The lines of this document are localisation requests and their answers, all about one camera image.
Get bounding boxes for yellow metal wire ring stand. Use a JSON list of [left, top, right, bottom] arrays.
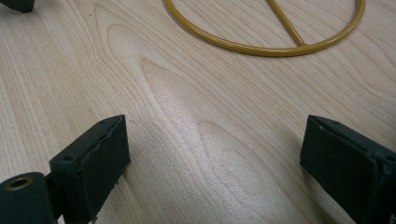
[[163, 0, 367, 58]]

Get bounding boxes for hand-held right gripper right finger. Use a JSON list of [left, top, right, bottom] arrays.
[[300, 114, 396, 224]]

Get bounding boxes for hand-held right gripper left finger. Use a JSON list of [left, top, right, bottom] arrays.
[[49, 114, 132, 224]]

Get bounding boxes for dark rounded object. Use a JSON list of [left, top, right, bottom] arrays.
[[0, 0, 35, 14]]

